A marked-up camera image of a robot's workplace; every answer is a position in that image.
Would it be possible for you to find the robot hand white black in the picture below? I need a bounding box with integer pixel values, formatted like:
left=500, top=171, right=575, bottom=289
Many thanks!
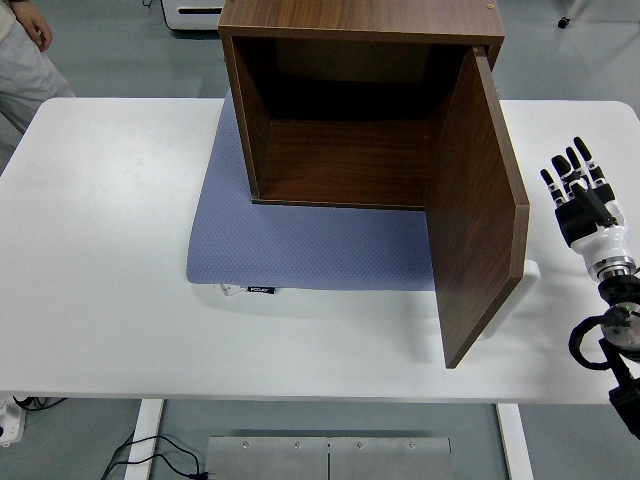
left=539, top=135, right=633, bottom=267

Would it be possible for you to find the brown wooden cabinet door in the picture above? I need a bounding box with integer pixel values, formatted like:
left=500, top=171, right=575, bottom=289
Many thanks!
left=423, top=45, right=531, bottom=370

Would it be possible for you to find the brown wooden cabinet body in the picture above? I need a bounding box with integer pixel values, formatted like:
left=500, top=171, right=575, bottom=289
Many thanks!
left=218, top=0, right=506, bottom=209

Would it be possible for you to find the black caster wheel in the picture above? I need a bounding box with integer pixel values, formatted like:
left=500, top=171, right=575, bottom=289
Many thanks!
left=557, top=0, right=587, bottom=30

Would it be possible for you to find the white table leg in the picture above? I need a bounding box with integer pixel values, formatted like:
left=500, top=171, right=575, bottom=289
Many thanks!
left=127, top=399, right=166, bottom=480
left=495, top=402, right=535, bottom=480

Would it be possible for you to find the blue-grey textured mat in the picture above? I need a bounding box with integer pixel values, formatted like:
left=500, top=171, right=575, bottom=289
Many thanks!
left=185, top=94, right=437, bottom=293

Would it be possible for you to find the grey metal plate with screws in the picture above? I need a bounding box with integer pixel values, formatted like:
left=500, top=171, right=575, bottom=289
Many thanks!
left=327, top=437, right=452, bottom=480
left=206, top=436, right=331, bottom=480

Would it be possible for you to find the white appliance with slot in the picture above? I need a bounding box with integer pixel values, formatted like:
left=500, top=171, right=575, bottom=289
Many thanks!
left=160, top=0, right=226, bottom=33

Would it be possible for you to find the person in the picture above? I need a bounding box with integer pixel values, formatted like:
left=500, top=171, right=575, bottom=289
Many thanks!
left=0, top=0, right=76, bottom=136

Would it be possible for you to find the person's hand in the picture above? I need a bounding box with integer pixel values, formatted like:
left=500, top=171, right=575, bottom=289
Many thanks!
left=14, top=0, right=54, bottom=52

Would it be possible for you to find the white power box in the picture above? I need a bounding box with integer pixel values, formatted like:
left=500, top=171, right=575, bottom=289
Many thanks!
left=0, top=397, right=27, bottom=447

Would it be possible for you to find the white door handle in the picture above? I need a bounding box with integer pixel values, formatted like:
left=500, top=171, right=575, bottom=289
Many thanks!
left=477, top=259, right=543, bottom=342

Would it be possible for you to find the black floor cable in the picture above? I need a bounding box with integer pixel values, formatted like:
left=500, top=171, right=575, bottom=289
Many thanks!
left=99, top=435, right=212, bottom=480

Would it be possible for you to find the thin black cable by power box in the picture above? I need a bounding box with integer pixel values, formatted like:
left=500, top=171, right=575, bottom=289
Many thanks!
left=12, top=395, right=67, bottom=412

